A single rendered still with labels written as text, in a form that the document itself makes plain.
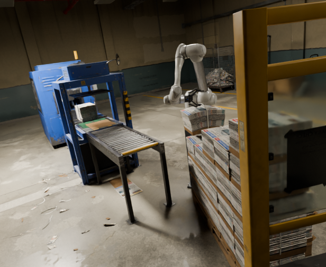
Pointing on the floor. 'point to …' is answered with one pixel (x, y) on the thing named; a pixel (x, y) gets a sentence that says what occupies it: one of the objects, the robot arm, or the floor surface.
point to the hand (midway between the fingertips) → (202, 97)
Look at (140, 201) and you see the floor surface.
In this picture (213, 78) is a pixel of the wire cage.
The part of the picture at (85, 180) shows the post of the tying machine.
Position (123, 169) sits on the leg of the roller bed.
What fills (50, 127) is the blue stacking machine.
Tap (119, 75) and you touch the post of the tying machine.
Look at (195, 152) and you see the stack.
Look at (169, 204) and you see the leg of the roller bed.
